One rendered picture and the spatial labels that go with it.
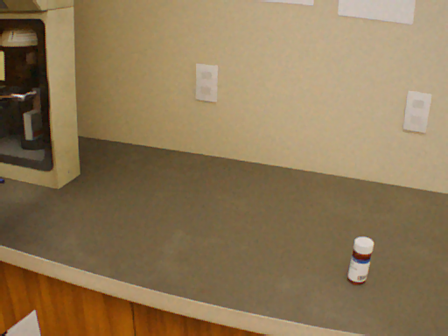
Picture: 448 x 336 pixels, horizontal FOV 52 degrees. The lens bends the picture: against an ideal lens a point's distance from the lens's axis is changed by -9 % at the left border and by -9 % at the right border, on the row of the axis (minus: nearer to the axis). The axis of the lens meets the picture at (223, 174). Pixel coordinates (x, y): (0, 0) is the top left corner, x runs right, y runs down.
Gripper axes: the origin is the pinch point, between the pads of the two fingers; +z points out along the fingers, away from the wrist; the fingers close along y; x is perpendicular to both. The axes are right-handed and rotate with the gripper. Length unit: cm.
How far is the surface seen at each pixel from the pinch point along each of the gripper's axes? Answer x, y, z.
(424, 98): -102, 0, 47
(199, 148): -35, -25, 48
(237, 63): -46, 3, 48
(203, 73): -36, -1, 47
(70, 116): -10.9, -8.1, 12.5
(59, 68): -10.9, 5.9, 8.3
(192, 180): -42, -26, 24
